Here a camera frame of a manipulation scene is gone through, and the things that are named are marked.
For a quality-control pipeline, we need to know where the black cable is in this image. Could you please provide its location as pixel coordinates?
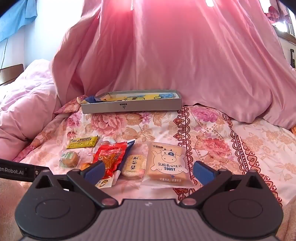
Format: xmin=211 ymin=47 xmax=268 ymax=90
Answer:
xmin=0 ymin=38 xmax=9 ymax=70

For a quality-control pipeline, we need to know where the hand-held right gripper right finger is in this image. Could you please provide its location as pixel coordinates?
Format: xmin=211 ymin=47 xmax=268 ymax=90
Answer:
xmin=179 ymin=161 xmax=271 ymax=208

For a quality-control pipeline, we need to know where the gold snack packet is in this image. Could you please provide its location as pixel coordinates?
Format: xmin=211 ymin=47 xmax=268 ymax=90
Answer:
xmin=96 ymin=178 xmax=114 ymax=189

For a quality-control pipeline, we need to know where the toast bread packet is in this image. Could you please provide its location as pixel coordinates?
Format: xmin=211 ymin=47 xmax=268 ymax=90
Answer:
xmin=141 ymin=141 xmax=197 ymax=190

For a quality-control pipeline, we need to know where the pink curtain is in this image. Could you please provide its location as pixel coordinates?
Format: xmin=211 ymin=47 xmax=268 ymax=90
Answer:
xmin=49 ymin=0 xmax=296 ymax=131

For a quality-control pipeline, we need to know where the yellow snack bar packet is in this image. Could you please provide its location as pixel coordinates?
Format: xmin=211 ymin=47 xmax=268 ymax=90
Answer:
xmin=66 ymin=135 xmax=99 ymax=150

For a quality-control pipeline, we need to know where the red patterned cloth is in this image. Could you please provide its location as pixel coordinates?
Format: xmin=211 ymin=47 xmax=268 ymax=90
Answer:
xmin=266 ymin=9 xmax=289 ymax=24

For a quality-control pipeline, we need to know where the pink quilt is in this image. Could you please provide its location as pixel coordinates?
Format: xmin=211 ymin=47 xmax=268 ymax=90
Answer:
xmin=0 ymin=59 xmax=70 ymax=163

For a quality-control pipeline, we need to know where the wooden headboard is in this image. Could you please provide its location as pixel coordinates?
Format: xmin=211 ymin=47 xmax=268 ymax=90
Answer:
xmin=0 ymin=63 xmax=25 ymax=87

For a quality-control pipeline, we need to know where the grey shallow cardboard box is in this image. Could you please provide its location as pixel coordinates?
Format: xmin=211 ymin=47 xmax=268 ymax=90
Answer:
xmin=81 ymin=90 xmax=183 ymax=114

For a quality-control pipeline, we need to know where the blue cloth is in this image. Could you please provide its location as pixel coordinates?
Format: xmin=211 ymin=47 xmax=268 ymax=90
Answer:
xmin=0 ymin=0 xmax=38 ymax=42

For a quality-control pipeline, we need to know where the green label cake packet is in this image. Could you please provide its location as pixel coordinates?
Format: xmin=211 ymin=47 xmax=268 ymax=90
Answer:
xmin=59 ymin=150 xmax=80 ymax=169

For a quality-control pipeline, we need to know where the floral bedsheet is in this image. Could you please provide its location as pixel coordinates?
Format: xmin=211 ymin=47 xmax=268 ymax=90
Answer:
xmin=13 ymin=95 xmax=296 ymax=209

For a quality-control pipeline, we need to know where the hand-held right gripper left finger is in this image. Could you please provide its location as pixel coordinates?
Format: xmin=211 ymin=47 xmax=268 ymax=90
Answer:
xmin=28 ymin=161 xmax=119 ymax=208

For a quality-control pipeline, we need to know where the red snack packet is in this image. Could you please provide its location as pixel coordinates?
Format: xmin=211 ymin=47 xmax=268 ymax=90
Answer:
xmin=92 ymin=142 xmax=128 ymax=179

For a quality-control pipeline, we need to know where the round rice cracker packet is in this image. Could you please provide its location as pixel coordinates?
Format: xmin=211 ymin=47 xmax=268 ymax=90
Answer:
xmin=121 ymin=154 xmax=148 ymax=179

